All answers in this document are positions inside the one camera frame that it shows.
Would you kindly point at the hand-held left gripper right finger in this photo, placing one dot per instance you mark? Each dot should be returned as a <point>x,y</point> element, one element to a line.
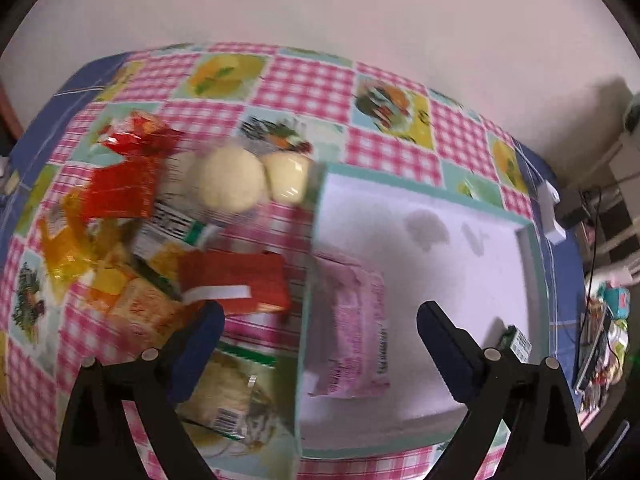
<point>445,345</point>

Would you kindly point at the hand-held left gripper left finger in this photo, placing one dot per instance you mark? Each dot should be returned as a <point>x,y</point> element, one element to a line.
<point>200,340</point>

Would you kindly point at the green white noodle snack packet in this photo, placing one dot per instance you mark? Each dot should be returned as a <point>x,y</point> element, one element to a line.
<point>225,390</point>

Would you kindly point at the yellow biscuit packet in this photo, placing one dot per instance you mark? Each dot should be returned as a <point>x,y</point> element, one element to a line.
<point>145,310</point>

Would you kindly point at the teal rimmed white tray box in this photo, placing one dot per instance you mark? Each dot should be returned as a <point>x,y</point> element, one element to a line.
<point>450,280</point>

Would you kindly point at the small green snack packet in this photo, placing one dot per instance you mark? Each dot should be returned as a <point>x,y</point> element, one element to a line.
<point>517,342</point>

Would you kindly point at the red snack packet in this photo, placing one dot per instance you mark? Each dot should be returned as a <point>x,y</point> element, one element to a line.
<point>235,272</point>
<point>125,190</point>

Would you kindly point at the pink snack packet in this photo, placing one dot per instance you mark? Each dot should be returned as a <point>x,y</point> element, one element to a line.
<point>355,325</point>

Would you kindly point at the orange yellow snack packet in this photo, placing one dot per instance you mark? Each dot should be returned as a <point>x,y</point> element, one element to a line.
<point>70,255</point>

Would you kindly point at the clear packet of round buns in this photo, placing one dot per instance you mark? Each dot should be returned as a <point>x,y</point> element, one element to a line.
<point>232,185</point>

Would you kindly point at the clear packet with red candies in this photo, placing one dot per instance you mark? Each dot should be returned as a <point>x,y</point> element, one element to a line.
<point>140,137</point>

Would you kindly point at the black flat device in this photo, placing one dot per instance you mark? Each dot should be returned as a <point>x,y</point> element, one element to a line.
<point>592,350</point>

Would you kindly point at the white plastic adapter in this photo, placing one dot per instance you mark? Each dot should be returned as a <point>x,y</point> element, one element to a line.
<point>550,210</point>

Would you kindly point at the black box device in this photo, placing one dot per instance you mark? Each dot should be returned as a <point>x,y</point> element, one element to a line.
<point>572,210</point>

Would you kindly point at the white shelf unit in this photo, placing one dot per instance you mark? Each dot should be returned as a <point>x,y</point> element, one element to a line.
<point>622,170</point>

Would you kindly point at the checkered fruit print tablecloth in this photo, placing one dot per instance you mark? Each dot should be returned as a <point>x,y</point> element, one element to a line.
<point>310,80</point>

